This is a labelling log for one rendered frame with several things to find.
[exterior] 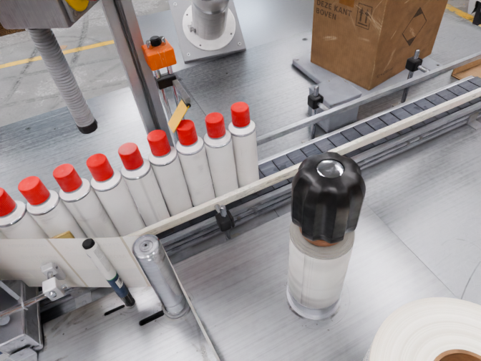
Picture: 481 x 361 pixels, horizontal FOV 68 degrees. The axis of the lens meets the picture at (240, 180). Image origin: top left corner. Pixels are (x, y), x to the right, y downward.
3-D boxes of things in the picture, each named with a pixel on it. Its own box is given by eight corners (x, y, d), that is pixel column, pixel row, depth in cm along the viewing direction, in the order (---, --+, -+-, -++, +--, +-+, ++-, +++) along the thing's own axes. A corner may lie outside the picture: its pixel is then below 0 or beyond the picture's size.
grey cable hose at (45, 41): (81, 137, 63) (16, 17, 48) (78, 127, 65) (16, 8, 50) (100, 130, 64) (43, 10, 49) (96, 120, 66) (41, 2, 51)
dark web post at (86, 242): (126, 309, 61) (81, 249, 48) (124, 300, 62) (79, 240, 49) (136, 304, 62) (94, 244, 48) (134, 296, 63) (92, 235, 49)
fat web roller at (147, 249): (167, 324, 59) (132, 266, 45) (159, 300, 62) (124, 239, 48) (193, 311, 60) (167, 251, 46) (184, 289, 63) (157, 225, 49)
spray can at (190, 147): (193, 213, 74) (170, 137, 60) (190, 194, 78) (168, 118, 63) (217, 207, 75) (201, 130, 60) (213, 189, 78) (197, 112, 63)
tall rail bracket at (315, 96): (320, 155, 90) (326, 100, 78) (304, 140, 95) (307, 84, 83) (331, 151, 91) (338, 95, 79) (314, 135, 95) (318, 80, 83)
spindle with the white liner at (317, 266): (305, 329, 56) (319, 213, 35) (276, 284, 62) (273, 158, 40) (351, 304, 58) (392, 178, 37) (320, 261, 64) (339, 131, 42)
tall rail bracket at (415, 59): (413, 117, 97) (431, 60, 85) (394, 103, 102) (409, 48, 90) (422, 112, 98) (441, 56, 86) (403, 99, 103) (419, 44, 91)
